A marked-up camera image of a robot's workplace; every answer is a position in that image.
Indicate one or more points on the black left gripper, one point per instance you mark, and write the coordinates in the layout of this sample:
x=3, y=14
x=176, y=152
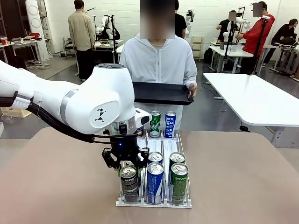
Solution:
x=123, y=147

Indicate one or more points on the blue Pocari Sweat can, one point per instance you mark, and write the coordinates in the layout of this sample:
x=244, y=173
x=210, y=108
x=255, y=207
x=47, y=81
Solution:
x=155, y=157
x=170, y=124
x=154, y=186

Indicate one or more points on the black plastic tray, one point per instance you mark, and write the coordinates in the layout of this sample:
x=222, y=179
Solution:
x=158, y=93

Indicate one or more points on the person's left forearm white sleeve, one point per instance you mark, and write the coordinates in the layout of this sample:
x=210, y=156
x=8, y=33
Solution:
x=190, y=78

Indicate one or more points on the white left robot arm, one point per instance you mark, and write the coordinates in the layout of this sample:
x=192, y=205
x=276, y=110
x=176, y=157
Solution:
x=93, y=98

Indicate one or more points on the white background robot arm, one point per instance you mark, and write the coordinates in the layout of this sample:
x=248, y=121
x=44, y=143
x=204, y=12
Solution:
x=190, y=16
x=243, y=21

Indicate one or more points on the person in white hoodie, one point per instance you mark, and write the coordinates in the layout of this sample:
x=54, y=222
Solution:
x=158, y=60

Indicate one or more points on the person in beige jacket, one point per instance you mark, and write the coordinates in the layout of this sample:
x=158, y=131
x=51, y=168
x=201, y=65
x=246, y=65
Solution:
x=81, y=35

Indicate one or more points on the person in black t-shirt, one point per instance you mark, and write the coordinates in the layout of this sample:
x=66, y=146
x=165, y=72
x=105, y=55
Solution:
x=180, y=23

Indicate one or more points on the person in black shirt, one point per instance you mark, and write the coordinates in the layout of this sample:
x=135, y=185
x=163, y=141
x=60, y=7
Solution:
x=225, y=25

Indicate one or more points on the person in red jacket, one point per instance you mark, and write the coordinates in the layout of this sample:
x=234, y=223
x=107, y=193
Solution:
x=258, y=35

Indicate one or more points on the bending person in black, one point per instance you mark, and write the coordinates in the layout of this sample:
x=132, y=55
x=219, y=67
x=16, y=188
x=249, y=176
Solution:
x=285, y=32

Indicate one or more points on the person's left hand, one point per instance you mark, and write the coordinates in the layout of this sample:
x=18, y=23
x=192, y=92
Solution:
x=193, y=89

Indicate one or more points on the white can dispenser rack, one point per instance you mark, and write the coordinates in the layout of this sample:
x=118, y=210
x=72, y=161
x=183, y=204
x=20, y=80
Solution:
x=154, y=145

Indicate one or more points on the green white Chilsung cider can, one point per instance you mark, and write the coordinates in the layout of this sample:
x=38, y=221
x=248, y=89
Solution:
x=155, y=123

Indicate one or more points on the green soda can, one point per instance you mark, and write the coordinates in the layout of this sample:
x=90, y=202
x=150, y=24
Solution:
x=177, y=158
x=179, y=186

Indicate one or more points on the cream plastic crate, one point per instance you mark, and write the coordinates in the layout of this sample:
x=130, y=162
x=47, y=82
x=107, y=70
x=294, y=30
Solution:
x=23, y=113

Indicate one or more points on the clear plastic bowl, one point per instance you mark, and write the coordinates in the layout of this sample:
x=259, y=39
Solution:
x=9, y=119

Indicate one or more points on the black backpack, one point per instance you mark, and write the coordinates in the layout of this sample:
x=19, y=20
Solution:
x=208, y=56

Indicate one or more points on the white drawer unit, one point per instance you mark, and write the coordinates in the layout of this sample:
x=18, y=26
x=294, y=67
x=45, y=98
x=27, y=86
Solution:
x=197, y=47

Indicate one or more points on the white humanoid robot black torso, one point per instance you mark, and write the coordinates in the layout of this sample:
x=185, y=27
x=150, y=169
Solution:
x=105, y=28

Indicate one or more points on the large white table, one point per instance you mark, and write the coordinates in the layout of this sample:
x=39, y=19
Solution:
x=257, y=100

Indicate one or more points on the white table with bin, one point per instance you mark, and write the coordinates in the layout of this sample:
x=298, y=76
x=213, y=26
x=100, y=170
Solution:
x=233, y=53

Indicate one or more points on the white cluttered table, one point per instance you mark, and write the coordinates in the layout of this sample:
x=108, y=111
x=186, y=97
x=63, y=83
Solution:
x=21, y=44

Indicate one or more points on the white tower air conditioner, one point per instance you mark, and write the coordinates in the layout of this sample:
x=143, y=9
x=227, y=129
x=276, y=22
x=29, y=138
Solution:
x=35, y=23

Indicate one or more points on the red cup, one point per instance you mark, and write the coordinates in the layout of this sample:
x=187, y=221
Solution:
x=4, y=41

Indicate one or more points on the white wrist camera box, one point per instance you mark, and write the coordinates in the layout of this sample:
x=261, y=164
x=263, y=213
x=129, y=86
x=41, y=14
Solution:
x=143, y=119

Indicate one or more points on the black camera stand pole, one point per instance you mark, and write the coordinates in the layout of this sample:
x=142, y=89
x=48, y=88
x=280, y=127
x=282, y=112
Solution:
x=115, y=39
x=227, y=46
x=258, y=51

